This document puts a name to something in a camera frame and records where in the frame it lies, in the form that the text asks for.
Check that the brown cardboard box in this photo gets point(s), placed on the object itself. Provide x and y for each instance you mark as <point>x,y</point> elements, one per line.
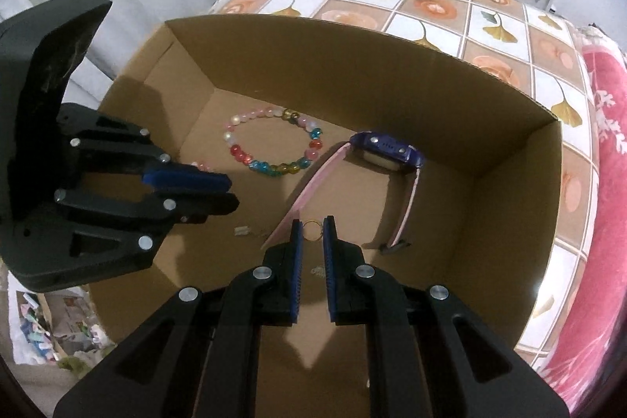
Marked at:
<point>264,99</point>

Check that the red floral blanket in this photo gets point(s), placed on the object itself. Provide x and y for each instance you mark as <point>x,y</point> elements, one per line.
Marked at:
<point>588,360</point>

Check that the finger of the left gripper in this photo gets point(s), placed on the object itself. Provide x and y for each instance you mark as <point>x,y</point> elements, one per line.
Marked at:
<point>176,177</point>
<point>196,207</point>

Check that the gold ring earring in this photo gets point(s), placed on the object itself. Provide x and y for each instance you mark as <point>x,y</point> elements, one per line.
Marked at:
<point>312,230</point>

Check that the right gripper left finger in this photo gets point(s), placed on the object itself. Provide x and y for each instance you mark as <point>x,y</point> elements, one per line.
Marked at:
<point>197,355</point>

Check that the blue pink kids smartwatch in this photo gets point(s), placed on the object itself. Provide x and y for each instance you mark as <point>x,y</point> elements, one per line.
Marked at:
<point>370,169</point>

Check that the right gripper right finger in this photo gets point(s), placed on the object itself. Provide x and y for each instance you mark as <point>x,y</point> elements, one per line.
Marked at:
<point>429,355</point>

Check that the ginkgo pattern tablecloth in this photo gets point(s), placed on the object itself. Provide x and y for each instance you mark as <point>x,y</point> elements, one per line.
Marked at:
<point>525,48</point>

